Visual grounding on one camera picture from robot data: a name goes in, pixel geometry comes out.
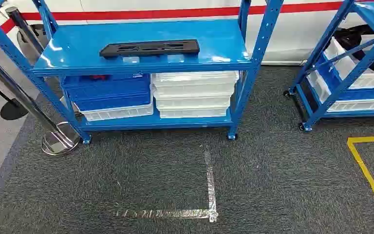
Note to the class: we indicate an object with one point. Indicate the black plastic panel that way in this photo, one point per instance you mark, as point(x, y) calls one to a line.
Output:
point(150, 47)

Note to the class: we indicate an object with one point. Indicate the clear floor tape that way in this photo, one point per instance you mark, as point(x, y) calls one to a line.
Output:
point(210, 181)

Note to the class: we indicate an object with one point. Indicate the blue metal shelf rack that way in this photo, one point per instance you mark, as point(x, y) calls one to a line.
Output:
point(335, 95)
point(77, 48)

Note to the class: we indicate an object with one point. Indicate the yellow floor tape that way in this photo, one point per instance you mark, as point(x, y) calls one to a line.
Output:
point(363, 168)

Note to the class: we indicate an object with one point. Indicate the chrome stanchion post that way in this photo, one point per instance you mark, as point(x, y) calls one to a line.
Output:
point(59, 142)

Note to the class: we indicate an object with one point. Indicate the black stanchion post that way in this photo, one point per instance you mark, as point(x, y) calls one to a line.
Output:
point(12, 111)

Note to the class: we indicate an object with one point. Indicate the dark stanchion post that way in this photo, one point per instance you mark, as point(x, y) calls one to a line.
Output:
point(22, 24)

